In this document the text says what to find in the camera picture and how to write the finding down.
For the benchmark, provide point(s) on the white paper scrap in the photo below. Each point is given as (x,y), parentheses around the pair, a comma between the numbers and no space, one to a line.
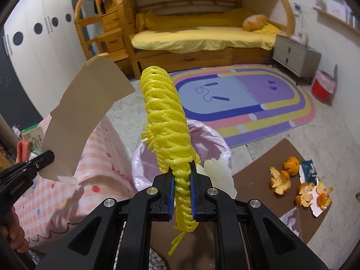
(317,212)

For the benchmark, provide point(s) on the pastel rainbow rug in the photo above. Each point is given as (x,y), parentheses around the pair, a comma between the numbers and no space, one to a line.
(239,95)

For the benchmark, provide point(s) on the yellow foam fruit net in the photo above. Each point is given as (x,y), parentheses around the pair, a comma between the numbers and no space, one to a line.
(166,118)

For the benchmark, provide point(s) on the pink checkered blanket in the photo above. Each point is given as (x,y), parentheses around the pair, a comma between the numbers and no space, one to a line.
(107,174)

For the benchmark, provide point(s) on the brown cardboard piece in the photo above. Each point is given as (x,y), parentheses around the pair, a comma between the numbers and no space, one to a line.
(84,104)

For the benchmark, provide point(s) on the red bin with pink bag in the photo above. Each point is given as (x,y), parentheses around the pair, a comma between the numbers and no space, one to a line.
(322,85)

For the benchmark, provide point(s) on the white wardrobe with black circles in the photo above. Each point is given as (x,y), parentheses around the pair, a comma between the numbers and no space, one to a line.
(42,47)

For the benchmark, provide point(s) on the green white medicine box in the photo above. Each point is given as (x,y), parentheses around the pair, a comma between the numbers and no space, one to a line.
(33,139)

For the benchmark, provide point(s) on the yellow bed sheet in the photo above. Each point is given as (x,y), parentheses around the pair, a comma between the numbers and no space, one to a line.
(197,38)

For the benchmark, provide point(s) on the yellow quilt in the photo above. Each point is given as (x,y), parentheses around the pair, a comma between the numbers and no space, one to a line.
(197,18)

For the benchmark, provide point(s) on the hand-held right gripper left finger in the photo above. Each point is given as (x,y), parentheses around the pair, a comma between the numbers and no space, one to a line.
(170,199)

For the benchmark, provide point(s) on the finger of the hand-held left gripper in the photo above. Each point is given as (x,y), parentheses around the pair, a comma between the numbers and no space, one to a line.
(42,159)

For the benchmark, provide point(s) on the blue snack wrapper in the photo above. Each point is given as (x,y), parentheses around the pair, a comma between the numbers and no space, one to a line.
(308,171)

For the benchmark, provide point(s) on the orange plush pillow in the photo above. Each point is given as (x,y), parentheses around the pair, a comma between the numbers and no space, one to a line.
(254,22)

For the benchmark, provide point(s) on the tangerine peel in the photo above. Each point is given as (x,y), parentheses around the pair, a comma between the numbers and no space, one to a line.
(323,195)
(304,194)
(279,181)

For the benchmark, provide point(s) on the small items on nightstand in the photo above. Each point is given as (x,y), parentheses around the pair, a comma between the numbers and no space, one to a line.
(299,38)

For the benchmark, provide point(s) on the wooden stair drawers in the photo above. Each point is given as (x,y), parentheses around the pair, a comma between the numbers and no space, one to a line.
(112,19)

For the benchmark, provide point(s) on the cream foam fruit net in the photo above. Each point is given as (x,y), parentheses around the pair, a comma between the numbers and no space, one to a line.
(219,177)

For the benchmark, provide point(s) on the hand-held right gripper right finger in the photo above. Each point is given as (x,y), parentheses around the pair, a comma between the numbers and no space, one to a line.
(193,199)

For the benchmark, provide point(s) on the wooden bunk bed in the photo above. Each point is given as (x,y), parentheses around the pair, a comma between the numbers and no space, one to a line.
(157,59)

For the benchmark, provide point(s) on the wooden wall shelf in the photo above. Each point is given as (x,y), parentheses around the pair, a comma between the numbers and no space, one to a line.
(337,18)

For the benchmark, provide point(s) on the grey knitted clothing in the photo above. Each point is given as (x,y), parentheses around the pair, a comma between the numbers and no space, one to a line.
(159,260)

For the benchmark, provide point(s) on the person's left hand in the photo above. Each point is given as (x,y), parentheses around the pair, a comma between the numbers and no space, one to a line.
(12,230)

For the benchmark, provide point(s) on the pink printed paper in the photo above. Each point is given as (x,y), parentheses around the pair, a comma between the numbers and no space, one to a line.
(291,222)

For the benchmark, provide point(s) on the curled tangerine peel shell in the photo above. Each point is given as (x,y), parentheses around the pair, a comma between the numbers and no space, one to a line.
(291,165)

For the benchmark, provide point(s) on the grey nightstand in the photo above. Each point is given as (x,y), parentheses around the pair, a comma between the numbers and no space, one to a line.
(294,56)

